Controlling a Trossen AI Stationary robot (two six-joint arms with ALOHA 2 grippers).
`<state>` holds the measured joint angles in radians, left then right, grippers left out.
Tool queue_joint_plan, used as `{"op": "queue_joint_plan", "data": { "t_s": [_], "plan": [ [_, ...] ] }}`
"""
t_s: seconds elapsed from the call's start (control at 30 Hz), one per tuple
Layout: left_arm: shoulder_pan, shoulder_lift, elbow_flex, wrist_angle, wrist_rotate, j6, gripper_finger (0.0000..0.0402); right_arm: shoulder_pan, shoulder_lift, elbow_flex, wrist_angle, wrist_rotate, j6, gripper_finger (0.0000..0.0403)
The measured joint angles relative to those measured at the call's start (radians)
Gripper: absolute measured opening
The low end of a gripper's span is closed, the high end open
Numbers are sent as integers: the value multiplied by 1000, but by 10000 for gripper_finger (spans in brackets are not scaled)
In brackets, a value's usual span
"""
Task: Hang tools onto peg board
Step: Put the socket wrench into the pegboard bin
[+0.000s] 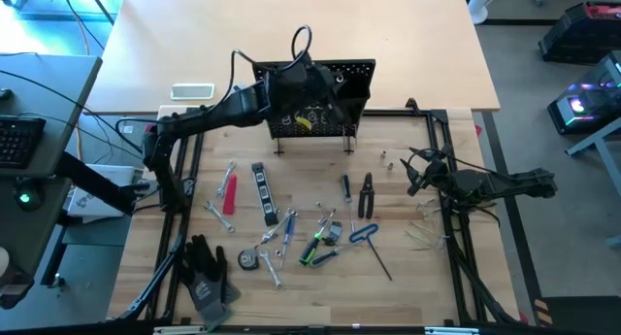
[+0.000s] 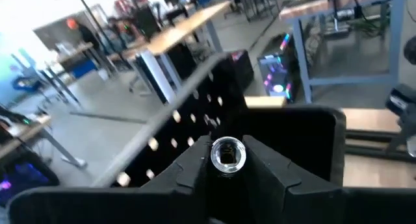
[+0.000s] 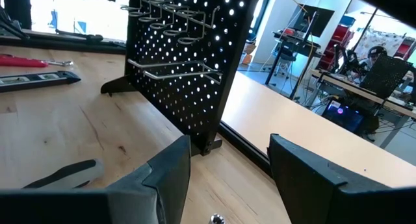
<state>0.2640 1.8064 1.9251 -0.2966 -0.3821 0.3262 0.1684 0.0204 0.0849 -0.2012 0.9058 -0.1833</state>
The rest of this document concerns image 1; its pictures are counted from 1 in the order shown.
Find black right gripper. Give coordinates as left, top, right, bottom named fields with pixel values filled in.
left=400, top=156, right=456, bottom=198

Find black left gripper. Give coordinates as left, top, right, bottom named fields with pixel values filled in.
left=265, top=57, right=354, bottom=127

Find black torpedo level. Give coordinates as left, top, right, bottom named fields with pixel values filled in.
left=250, top=162, right=280, bottom=227

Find grey black screwdriver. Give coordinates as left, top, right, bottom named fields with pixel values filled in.
left=309, top=240, right=363, bottom=269

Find green black screwdriver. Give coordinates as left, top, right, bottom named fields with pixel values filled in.
left=298, top=208, right=337, bottom=267

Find clear blue handled screwdriver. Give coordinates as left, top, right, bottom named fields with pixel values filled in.
left=279, top=211, right=298, bottom=271

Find black tape measure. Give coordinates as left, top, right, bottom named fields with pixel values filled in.
left=237, top=242, right=267, bottom=272

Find black pegboard bin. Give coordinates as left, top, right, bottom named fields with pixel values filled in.
left=339, top=75, right=374, bottom=127

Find metal screwdriver holder rack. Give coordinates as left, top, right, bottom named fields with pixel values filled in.
left=281, top=110, right=334, bottom=127

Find black metal pegboard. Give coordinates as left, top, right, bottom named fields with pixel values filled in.
left=251, top=58, right=377, bottom=156

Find slim black screwdriver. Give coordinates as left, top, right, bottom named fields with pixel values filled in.
left=341, top=173, right=358, bottom=234

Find light wood desk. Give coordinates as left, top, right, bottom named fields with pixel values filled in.
left=85, top=0, right=502, bottom=117

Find white rectangular tray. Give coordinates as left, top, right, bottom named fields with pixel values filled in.
left=170, top=83, right=216, bottom=101

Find white fan base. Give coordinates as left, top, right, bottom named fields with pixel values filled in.
left=466, top=0, right=509, bottom=25

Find RGB lit computer case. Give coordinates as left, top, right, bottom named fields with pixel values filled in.
left=546, top=50, right=621, bottom=136

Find grey metal table leg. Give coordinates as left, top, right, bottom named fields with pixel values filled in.
left=565, top=119, right=621, bottom=249

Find black red equipment case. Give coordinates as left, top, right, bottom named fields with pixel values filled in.
left=537, top=1, right=621, bottom=64

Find black grey work glove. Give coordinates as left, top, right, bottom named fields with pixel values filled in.
left=177, top=234, right=243, bottom=332

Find white printed box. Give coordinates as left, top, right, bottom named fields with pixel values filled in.
left=67, top=163, right=140, bottom=218

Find grey desk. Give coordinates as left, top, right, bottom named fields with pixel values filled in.
left=0, top=52, right=104, bottom=283

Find black keyboard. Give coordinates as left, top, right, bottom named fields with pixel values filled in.
left=0, top=115, right=48, bottom=170

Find black computer mouse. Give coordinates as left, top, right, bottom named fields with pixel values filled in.
left=13, top=184, right=44, bottom=214

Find black wire stripper pliers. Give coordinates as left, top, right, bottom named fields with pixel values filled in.
left=357, top=172, right=376, bottom=220

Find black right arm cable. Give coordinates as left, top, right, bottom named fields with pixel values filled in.
left=409, top=146, right=496, bottom=176

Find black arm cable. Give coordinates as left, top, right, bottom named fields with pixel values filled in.
left=290, top=24, right=313, bottom=62
left=409, top=146, right=496, bottom=176

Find blue T-handle hex key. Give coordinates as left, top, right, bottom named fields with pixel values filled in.
left=348, top=222, right=393, bottom=282

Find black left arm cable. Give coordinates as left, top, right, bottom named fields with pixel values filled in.
left=290, top=24, right=313, bottom=62

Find black upright post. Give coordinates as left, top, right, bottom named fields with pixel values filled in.
left=54, top=151, right=138, bottom=216

